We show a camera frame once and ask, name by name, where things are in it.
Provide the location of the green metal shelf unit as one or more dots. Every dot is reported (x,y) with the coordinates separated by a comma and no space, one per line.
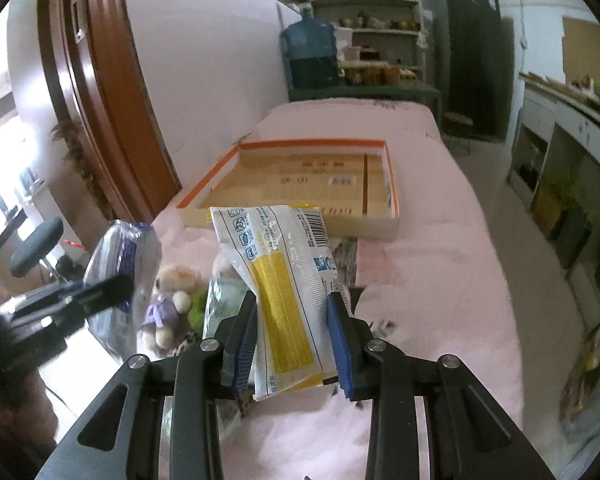
(393,31)

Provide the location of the blue water jug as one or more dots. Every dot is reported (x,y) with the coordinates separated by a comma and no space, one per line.
(309,53)

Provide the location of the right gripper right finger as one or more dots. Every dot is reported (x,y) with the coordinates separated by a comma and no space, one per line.
(357,371)

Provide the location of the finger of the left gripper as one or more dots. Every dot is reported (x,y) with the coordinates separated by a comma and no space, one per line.
(103,294)

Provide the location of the dark green low table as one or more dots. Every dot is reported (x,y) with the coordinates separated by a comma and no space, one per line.
(409,91)

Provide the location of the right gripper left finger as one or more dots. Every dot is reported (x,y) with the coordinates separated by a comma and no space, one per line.
(238,337)

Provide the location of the purple white plastic packet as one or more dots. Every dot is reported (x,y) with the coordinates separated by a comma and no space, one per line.
(124,264)

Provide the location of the white yellow snack packet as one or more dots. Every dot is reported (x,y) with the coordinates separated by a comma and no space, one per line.
(284,256)

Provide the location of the brown wooden door frame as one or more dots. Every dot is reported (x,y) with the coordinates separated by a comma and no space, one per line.
(91,63)

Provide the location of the dark grey refrigerator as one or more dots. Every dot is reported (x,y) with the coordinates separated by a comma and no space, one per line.
(470,53)

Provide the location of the green white tissue pack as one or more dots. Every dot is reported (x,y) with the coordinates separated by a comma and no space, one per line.
(224,299)

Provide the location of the cream teddy bear purple dress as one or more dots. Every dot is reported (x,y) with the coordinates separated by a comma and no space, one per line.
(175,312)

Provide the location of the orange rimmed cardboard box tray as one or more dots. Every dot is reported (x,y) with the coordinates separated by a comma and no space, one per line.
(350,181)

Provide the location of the grey kitchen counter cabinet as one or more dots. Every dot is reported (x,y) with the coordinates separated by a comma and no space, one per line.
(556,173)

